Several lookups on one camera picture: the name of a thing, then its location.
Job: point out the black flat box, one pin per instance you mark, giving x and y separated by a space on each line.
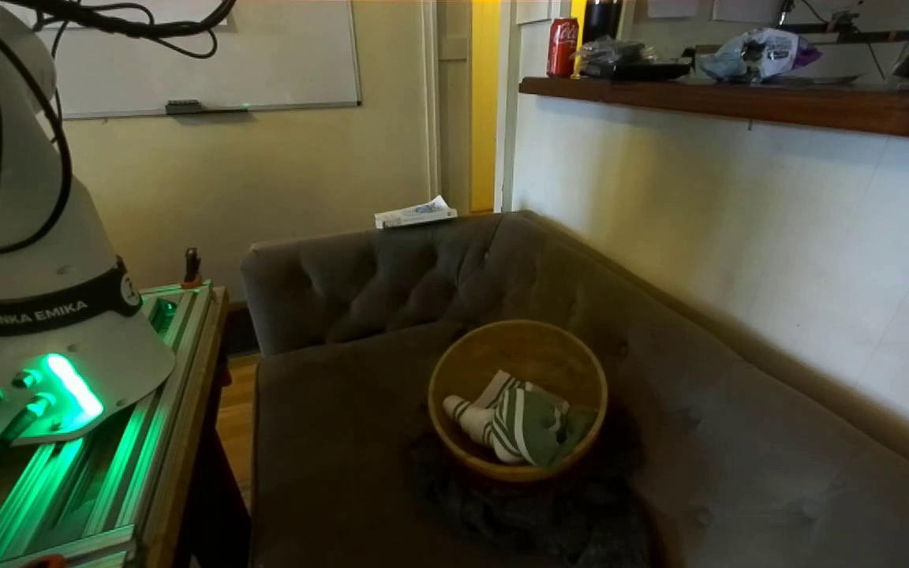
644 71

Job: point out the crumpled plastic bag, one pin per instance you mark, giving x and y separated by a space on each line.
758 54

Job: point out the green white striped cloth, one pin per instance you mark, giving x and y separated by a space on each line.
529 426

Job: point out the whiteboard eraser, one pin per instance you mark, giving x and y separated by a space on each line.
185 106

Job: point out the grey tufted sofa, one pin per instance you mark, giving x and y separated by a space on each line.
738 473

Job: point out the wooden bowl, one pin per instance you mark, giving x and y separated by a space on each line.
525 355

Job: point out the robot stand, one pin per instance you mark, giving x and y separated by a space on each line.
123 442

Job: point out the whiteboard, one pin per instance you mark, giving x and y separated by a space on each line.
265 55

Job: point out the black tumbler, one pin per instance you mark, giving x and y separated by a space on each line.
601 17

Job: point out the clear plastic packet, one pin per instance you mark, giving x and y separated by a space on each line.
612 54

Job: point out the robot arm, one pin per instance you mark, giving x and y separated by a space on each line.
20 237

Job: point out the wooden shelf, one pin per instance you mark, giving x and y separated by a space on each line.
738 101

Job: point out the red soda can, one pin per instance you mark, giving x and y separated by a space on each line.
562 46

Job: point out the white printed booklet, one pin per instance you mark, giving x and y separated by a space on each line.
415 213

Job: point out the black clamp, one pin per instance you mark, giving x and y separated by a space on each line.
191 267

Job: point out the dark grey fuzzy cloth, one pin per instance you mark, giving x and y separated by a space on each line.
533 521

